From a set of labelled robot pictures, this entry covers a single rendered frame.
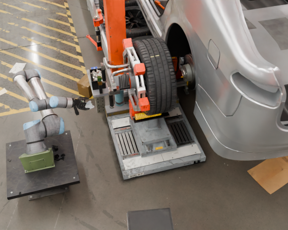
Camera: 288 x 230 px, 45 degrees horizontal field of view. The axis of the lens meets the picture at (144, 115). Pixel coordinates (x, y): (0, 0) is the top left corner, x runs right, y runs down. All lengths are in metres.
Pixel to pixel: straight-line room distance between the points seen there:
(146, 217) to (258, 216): 1.06
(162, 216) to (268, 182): 1.21
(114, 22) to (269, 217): 2.19
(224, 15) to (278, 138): 0.85
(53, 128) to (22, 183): 0.53
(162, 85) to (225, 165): 1.20
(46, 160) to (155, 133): 1.07
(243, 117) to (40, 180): 1.80
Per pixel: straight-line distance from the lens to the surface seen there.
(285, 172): 3.69
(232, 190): 3.42
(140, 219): 2.80
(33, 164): 3.14
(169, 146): 3.42
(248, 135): 2.34
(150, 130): 3.46
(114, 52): 3.33
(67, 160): 3.22
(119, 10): 3.11
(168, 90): 2.81
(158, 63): 2.78
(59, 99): 2.91
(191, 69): 3.08
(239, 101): 2.19
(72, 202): 3.32
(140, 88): 2.78
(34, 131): 3.09
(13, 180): 3.22
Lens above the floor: 2.83
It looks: 46 degrees down
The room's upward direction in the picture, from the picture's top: straight up
